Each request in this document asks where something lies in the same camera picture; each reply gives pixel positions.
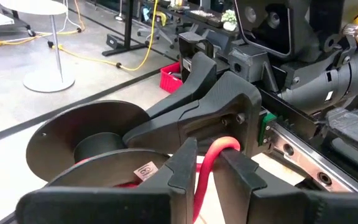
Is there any black keyboard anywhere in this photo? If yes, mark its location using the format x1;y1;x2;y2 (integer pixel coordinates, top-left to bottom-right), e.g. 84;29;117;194
185;9;226;28

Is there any black desk leg frame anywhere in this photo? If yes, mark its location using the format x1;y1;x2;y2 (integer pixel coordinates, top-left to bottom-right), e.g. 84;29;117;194
101;0;150;57

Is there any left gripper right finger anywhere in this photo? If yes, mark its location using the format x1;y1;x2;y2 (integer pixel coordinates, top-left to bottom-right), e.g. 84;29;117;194
213;148;358;224

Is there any red plastic bin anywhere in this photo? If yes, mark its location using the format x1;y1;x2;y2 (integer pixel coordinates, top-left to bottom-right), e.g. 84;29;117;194
159;61;185;94

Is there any grey desk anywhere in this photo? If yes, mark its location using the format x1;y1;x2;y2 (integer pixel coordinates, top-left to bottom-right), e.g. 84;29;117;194
147;0;241;38

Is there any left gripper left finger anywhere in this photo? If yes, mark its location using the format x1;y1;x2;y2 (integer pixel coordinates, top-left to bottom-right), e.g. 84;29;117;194
16;136;198;224

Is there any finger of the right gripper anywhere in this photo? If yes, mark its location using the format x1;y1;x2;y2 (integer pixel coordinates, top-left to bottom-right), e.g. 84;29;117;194
145;50;218;119
122;70;263;156

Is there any black cord spool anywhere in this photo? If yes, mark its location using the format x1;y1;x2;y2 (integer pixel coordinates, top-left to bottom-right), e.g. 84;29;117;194
25;100;173;189

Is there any white pot with plant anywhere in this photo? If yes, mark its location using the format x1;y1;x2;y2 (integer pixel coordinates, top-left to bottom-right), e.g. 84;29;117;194
221;9;239;32

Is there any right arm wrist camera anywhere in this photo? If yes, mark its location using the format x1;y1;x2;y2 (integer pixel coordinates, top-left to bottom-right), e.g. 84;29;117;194
234;0;344;60

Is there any yellow extension cord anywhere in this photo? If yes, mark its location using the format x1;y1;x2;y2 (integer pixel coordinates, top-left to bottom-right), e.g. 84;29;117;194
0;0;86;47
47;0;160;72

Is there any grey office chair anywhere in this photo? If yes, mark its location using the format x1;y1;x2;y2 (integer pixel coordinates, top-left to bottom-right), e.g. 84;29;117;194
137;9;180;50

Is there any red cord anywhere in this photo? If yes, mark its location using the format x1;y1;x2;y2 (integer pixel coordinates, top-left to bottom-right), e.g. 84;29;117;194
73;136;241;223

